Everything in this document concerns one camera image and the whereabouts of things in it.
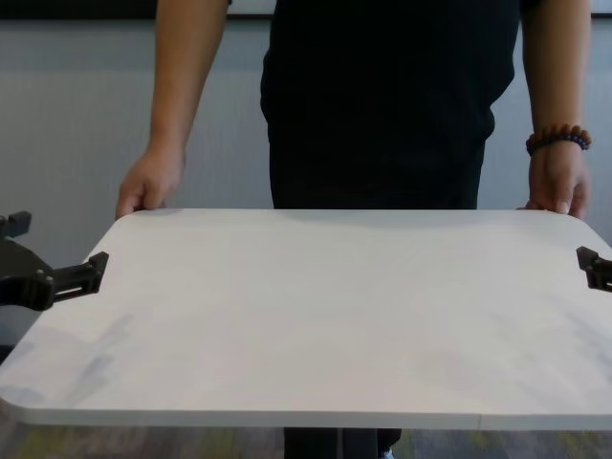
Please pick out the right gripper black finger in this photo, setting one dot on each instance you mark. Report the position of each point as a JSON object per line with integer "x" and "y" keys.
{"x": 597, "y": 272}

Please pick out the person's right forearm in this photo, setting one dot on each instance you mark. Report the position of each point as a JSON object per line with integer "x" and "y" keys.
{"x": 191, "y": 72}

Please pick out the person's left forearm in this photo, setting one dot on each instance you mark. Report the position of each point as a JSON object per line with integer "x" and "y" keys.
{"x": 554, "y": 72}

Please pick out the person's right hand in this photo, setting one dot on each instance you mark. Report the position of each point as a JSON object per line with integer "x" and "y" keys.
{"x": 148, "y": 181}

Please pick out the white height-adjustable table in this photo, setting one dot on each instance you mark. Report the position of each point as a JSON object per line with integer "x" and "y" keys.
{"x": 306, "y": 311}

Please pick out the person's left hand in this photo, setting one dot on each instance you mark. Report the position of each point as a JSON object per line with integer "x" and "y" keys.
{"x": 559, "y": 181}

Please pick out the black short sleeve shirt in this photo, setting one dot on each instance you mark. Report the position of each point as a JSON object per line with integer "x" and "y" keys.
{"x": 382, "y": 95}

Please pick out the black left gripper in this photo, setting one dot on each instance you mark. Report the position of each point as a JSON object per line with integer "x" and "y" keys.
{"x": 24, "y": 272}

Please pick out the black white left sneaker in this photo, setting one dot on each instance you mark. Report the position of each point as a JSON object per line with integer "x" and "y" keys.
{"x": 388, "y": 454}

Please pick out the black trousers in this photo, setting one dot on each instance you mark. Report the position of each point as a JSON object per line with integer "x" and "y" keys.
{"x": 315, "y": 442}

